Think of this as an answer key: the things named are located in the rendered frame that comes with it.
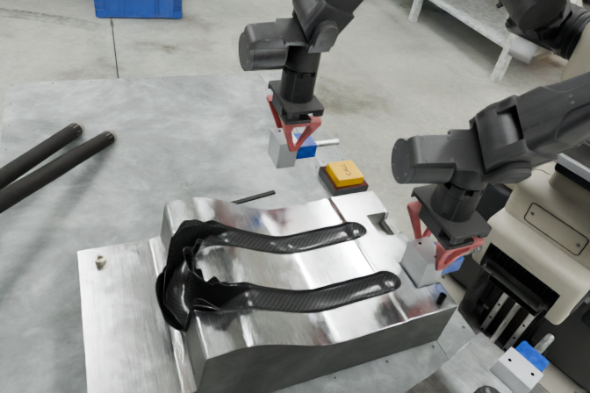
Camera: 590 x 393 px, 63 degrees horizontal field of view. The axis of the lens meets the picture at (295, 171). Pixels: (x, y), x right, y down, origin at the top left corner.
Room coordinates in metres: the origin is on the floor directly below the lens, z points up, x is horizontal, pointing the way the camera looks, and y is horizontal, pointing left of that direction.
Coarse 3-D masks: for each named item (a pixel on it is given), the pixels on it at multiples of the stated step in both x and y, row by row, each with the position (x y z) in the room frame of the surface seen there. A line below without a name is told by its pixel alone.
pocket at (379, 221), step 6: (372, 216) 0.62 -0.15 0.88; (378, 216) 0.63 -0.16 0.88; (384, 216) 0.63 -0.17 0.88; (372, 222) 0.63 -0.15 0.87; (378, 222) 0.63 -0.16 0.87; (384, 222) 0.63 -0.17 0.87; (378, 228) 0.62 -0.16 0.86; (384, 228) 0.62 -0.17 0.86; (390, 228) 0.61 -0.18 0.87; (384, 234) 0.61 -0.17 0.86; (390, 234) 0.61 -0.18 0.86
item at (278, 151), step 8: (280, 128) 0.73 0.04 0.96; (272, 136) 0.71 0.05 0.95; (280, 136) 0.70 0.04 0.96; (296, 136) 0.73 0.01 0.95; (272, 144) 0.70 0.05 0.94; (280, 144) 0.68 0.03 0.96; (304, 144) 0.71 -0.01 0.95; (312, 144) 0.72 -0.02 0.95; (320, 144) 0.74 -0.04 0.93; (328, 144) 0.75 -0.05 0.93; (336, 144) 0.75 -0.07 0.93; (272, 152) 0.70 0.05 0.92; (280, 152) 0.68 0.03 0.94; (288, 152) 0.69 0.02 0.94; (296, 152) 0.69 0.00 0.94; (304, 152) 0.70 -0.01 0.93; (312, 152) 0.71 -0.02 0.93; (272, 160) 0.70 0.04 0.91; (280, 160) 0.68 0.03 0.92; (288, 160) 0.69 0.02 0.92
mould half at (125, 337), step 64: (128, 256) 0.46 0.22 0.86; (256, 256) 0.46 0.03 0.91; (320, 256) 0.51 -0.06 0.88; (384, 256) 0.53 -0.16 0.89; (128, 320) 0.35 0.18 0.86; (192, 320) 0.33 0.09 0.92; (256, 320) 0.34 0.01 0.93; (320, 320) 0.39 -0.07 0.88; (384, 320) 0.41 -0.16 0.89; (448, 320) 0.46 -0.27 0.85; (128, 384) 0.27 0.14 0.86; (192, 384) 0.28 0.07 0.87; (256, 384) 0.31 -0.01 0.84
